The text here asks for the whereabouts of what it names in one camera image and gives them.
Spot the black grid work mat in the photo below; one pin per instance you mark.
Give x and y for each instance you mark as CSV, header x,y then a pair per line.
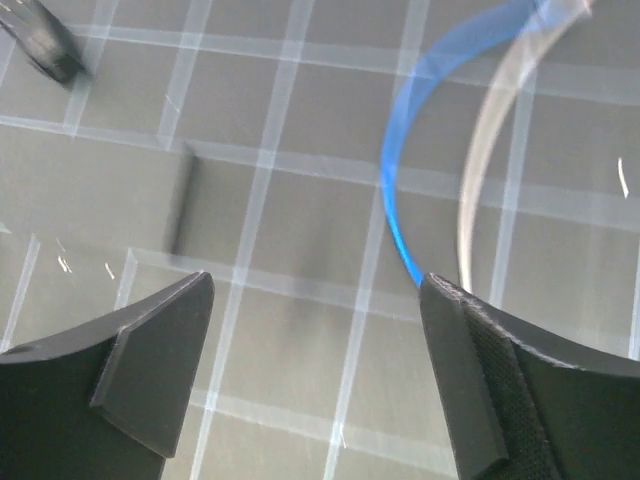
x,y
315,365

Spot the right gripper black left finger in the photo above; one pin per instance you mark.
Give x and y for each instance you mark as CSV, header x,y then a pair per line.
x,y
106,399

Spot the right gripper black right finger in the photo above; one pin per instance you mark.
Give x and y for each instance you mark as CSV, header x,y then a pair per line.
x,y
521,402

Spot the black network switch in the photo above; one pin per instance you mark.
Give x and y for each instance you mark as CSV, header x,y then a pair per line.
x,y
93,191

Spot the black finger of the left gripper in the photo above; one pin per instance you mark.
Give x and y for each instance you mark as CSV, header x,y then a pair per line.
x,y
46,41

